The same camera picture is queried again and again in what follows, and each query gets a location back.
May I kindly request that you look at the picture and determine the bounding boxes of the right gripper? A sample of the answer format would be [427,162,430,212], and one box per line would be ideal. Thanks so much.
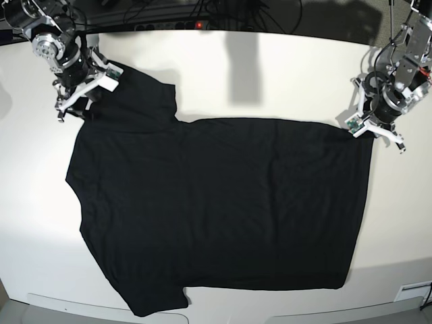
[53,47,104,118]

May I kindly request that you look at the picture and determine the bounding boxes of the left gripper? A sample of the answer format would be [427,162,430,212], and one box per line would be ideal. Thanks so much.
[354,77,406,154]

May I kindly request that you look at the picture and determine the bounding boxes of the black T-shirt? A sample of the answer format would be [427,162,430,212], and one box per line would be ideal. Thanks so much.
[65,66,374,317]

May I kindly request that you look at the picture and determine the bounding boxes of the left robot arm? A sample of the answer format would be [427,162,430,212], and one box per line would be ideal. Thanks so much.
[345,1,431,153]

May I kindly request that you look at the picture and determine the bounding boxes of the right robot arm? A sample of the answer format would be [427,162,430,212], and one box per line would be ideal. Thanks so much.
[1,1,107,122]

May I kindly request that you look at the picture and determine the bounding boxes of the black power strip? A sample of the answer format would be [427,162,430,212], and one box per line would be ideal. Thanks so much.
[134,20,209,31]

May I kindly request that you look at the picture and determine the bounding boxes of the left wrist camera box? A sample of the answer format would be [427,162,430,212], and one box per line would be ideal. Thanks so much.
[344,115,368,138]

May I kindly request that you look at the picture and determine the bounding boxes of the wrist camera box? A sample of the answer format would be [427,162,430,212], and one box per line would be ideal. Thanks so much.
[98,63,124,92]
[344,115,368,138]

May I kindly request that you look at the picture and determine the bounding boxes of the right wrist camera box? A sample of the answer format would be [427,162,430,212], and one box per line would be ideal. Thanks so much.
[98,63,124,92]

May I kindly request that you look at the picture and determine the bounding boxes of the black cable at corner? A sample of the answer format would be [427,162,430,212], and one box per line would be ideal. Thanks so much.
[419,282,432,312]

